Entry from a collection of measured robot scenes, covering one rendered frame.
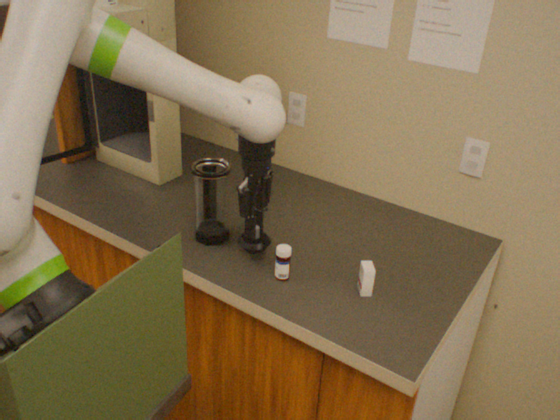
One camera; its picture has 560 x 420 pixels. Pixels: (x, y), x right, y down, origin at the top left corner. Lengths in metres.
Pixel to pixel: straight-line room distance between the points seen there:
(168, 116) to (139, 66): 0.73
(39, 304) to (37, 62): 0.39
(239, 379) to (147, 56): 0.93
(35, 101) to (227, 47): 1.27
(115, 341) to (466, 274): 0.98
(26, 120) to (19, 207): 0.13
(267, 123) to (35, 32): 0.46
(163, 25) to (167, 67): 0.64
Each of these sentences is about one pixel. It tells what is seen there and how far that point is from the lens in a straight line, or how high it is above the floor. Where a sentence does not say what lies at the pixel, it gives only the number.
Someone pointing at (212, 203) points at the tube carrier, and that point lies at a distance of 1.48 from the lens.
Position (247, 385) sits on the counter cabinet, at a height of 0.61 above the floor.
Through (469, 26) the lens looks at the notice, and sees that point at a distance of 1.65.
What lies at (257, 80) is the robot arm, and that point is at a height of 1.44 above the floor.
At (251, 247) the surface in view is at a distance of 1.44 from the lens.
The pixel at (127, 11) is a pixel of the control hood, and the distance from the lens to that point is 1.65.
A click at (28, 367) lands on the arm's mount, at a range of 0.81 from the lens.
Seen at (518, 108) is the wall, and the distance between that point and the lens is 1.66.
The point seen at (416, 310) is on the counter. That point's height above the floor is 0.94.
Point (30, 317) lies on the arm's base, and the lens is 1.00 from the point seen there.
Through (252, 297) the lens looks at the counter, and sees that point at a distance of 1.36.
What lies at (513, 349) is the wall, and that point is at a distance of 2.01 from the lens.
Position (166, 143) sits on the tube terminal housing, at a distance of 1.84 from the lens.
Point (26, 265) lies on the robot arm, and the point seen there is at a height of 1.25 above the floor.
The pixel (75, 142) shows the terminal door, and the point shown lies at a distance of 2.02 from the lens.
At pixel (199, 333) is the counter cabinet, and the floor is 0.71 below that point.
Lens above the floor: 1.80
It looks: 30 degrees down
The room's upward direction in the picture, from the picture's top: 3 degrees clockwise
